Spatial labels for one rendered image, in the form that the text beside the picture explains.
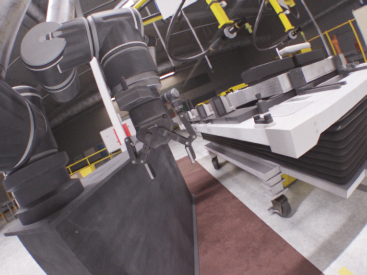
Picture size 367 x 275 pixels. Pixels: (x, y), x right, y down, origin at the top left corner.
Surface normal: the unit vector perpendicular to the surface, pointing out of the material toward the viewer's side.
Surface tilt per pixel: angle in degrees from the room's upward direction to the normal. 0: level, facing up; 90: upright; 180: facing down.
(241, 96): 90
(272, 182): 90
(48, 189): 90
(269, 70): 90
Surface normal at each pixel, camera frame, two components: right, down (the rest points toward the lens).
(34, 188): 0.59, -0.15
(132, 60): 0.37, -0.04
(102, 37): 0.59, 0.52
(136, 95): -0.03, 0.14
